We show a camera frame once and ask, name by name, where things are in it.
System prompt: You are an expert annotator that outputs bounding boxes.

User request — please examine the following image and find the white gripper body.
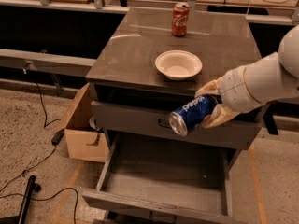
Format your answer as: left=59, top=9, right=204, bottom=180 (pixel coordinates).
left=219, top=64, right=265, bottom=114

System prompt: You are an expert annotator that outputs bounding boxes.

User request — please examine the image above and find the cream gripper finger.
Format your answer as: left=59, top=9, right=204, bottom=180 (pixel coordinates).
left=203, top=104, right=239, bottom=128
left=195, top=77, right=222, bottom=97

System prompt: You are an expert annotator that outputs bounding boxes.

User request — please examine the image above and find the blue pepsi can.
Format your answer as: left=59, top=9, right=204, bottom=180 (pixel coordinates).
left=169, top=95, right=218, bottom=136

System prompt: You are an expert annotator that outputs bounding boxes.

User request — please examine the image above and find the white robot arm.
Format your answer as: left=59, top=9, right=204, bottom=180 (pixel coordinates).
left=195, top=26, right=299, bottom=128

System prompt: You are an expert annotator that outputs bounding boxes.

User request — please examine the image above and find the red coca-cola can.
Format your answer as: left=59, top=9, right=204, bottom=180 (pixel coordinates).
left=172, top=2, right=190, bottom=37

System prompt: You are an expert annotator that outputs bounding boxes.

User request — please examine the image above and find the open middle drawer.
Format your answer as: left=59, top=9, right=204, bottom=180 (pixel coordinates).
left=82, top=133, right=245, bottom=224

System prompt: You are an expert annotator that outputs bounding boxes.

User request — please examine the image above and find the grey drawer cabinet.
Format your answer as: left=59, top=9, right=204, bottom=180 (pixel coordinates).
left=85, top=7, right=269, bottom=224

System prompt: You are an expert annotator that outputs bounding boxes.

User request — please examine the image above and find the closed top drawer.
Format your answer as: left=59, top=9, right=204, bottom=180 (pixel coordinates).
left=91, top=101, right=261, bottom=150

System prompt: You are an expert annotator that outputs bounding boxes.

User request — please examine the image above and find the white bowl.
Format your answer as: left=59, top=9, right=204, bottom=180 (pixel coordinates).
left=155, top=50, right=203, bottom=81

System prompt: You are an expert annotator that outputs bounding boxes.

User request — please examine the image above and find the cardboard box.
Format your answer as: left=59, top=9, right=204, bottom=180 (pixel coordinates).
left=56, top=84, right=109, bottom=162

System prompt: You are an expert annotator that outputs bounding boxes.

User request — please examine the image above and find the black power adapter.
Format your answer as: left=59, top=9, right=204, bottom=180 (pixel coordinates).
left=51, top=130, right=64, bottom=146

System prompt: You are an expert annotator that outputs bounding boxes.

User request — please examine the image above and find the black stand base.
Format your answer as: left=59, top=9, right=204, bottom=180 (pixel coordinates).
left=0, top=175, right=41, bottom=224

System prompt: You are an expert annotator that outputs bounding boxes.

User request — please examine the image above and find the black power cable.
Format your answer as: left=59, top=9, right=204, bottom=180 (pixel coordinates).
left=0, top=81, right=80, bottom=224

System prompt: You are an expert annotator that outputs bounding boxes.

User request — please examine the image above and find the grey metal rail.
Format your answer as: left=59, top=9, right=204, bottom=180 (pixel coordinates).
left=0, top=49, right=95, bottom=77

